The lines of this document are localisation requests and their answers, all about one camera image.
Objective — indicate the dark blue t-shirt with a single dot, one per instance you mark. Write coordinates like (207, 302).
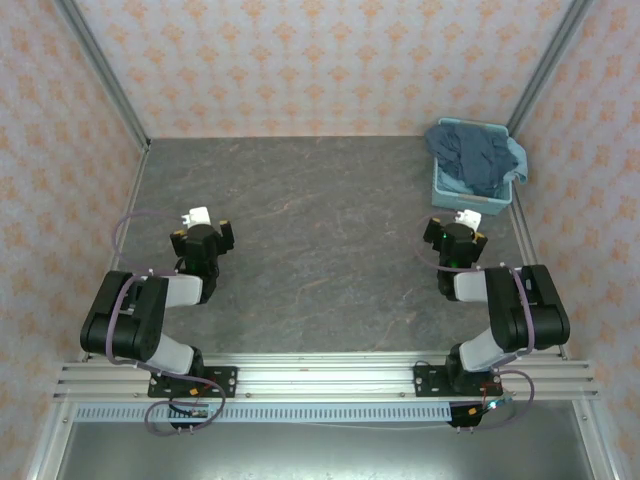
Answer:
(475, 155)

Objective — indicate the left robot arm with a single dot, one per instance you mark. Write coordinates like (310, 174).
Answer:
(135, 320)

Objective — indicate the light blue plastic basket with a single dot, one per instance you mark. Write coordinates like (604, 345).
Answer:
(465, 202)

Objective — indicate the light blue t-shirt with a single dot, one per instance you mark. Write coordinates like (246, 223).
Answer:
(519, 157)

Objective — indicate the grey metal sheet panel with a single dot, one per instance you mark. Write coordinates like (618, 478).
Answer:
(325, 452)

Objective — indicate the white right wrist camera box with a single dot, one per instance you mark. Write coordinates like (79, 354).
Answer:
(470, 218)

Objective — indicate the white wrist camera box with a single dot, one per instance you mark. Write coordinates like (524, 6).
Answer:
(199, 215)
(470, 218)

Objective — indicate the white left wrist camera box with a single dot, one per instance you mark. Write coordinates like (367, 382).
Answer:
(199, 215)

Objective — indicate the aluminium table edge rail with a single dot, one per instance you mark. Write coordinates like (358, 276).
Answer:
(131, 210)
(525, 235)

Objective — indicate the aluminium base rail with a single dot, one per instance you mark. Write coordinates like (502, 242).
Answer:
(325, 372)

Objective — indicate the aluminium frame post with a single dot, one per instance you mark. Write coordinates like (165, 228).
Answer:
(107, 75)
(545, 65)

